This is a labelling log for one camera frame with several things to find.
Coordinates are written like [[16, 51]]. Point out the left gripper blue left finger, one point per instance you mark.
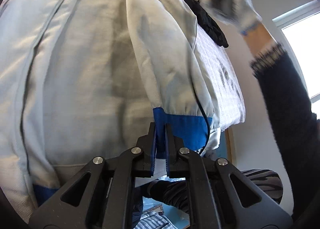
[[151, 149]]

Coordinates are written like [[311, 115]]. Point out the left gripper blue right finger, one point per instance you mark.
[[169, 149]]

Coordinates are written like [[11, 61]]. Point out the white blue work jacket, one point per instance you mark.
[[85, 78]]

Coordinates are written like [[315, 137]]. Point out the plaid bed blanket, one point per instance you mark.
[[225, 89]]

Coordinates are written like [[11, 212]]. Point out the black folded garment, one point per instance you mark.
[[207, 23]]

